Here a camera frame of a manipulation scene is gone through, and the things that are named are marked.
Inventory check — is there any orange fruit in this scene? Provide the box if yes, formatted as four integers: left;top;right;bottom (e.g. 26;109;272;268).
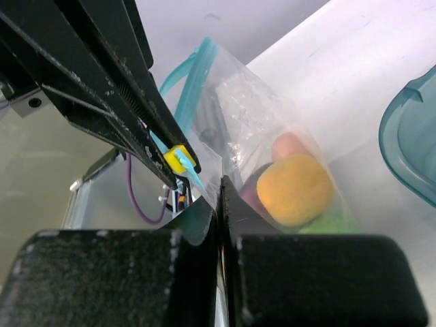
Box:
256;154;334;227

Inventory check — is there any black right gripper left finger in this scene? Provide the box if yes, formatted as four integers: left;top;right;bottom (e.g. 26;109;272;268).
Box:
1;199;217;326

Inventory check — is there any clear zip top bag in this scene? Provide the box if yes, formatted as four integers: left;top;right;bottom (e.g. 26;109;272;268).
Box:
160;38;348;234

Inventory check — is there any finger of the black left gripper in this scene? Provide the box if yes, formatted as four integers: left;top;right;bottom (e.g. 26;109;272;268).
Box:
56;1;201;172
1;1;176;188

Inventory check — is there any pink egg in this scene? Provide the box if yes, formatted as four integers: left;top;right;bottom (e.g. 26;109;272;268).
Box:
271;132;314;162

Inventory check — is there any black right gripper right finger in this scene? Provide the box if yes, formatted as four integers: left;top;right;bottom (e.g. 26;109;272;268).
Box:
220;176;429;326

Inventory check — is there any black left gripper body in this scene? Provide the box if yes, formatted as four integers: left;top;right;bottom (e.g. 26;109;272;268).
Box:
1;67;51;118

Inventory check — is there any light green cucumber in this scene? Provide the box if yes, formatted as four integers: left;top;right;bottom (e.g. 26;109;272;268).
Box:
297;208;360;234

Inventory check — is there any blue translucent plastic basin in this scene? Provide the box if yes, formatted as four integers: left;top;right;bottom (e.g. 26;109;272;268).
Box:
378;67;435;206

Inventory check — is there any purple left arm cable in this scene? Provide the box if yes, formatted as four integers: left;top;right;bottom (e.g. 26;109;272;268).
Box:
125;153;171;225

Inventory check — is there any purple eggplant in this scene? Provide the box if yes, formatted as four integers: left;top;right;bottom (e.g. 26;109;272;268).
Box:
239;163;272;218

